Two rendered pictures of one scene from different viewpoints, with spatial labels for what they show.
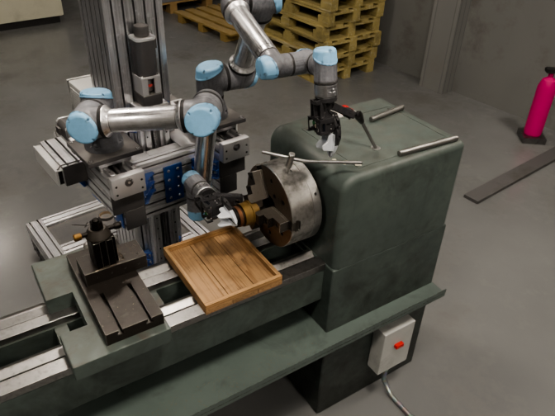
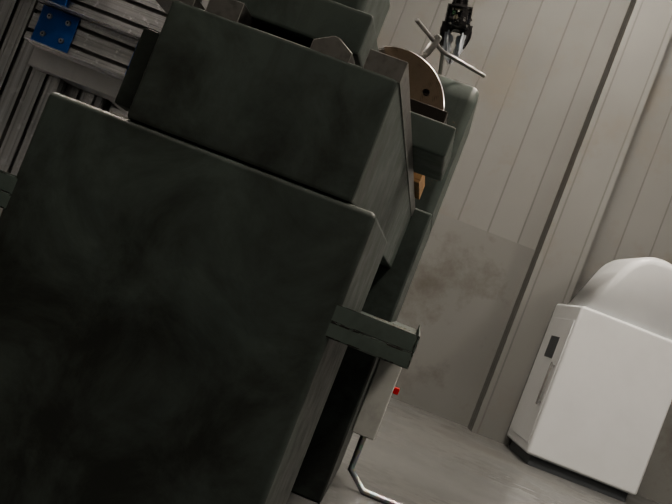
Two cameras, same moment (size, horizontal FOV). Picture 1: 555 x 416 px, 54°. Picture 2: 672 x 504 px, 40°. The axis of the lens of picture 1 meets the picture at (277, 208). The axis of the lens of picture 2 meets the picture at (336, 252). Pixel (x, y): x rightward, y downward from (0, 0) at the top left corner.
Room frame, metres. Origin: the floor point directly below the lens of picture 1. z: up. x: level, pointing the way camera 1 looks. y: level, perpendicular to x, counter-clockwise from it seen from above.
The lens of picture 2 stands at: (0.02, 1.92, 0.58)
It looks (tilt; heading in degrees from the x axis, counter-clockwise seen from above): 2 degrees up; 310
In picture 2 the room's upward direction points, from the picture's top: 21 degrees clockwise
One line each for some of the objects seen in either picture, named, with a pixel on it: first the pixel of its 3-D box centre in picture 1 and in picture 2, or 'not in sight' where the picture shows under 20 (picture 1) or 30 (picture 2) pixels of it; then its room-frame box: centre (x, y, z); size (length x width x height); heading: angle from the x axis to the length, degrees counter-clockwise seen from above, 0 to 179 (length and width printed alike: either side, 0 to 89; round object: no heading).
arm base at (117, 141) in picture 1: (102, 134); not in sight; (1.89, 0.69, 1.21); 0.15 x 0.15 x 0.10
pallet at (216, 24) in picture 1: (227, 21); not in sight; (7.64, 0.79, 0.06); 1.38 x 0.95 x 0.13; 40
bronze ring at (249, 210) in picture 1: (244, 214); not in sight; (1.57, 0.11, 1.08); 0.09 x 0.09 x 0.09; 34
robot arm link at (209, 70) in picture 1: (211, 78); not in sight; (2.21, 0.30, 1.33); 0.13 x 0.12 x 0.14; 119
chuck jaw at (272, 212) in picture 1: (276, 220); not in sight; (1.54, 0.00, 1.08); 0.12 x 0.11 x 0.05; 34
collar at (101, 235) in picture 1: (97, 231); not in sight; (1.37, 0.57, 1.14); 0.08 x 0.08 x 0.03
